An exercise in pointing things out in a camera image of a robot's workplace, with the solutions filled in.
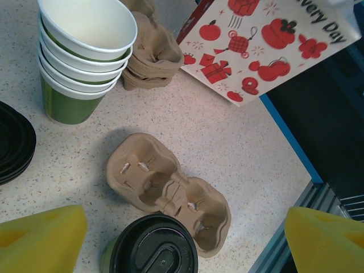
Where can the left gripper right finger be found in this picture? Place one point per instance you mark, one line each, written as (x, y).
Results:
(327, 244)

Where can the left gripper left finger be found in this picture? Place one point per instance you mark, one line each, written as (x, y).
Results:
(37, 244)

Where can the black plastic cup lid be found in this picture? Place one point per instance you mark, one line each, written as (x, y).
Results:
(153, 247)

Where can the brown pulp cup carrier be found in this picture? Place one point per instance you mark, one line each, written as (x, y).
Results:
(148, 170)

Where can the red white paper gift bag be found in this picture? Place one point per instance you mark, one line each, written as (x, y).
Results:
(256, 42)

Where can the stack of black plastic lids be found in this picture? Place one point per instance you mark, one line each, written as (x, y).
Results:
(14, 142)

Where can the aluminium frame rail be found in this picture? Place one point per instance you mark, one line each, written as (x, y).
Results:
(327, 196)

